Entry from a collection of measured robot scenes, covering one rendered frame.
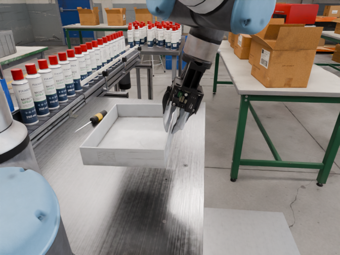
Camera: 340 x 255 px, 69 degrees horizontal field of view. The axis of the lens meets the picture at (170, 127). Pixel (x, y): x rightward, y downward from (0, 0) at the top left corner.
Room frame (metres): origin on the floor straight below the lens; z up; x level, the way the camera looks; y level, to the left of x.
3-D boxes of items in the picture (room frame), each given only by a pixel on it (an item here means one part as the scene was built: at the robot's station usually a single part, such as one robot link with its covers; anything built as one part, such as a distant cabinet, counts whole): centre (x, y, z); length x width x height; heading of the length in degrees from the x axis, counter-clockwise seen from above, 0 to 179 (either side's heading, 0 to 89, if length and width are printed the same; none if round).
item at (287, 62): (1.72, -0.78, 0.97); 0.51 x 0.39 x 0.37; 91
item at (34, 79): (0.90, 0.51, 0.98); 0.05 x 0.05 x 0.20
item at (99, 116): (0.92, 0.33, 0.84); 0.20 x 0.03 x 0.03; 158
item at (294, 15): (5.40, -2.46, 0.61); 0.70 x 0.60 x 1.22; 7
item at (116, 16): (6.02, 1.20, 0.96); 0.43 x 0.42 x 0.37; 82
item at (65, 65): (1.13, 0.48, 0.98); 0.05 x 0.05 x 0.20
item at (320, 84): (2.57, -0.93, 0.39); 2.20 x 0.80 x 0.78; 175
